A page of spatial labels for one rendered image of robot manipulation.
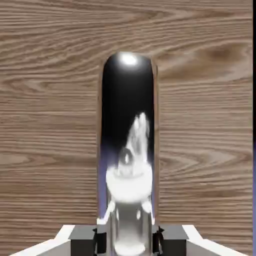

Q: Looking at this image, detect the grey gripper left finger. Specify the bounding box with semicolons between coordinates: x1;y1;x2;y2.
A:
8;224;109;256

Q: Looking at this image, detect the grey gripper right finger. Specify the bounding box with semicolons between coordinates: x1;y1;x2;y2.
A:
152;224;249;256

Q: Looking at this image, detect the shiny dark curved metal handle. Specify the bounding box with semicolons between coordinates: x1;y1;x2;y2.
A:
96;51;161;256

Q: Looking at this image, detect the light wood cabinet door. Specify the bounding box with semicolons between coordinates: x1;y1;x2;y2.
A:
0;0;254;256

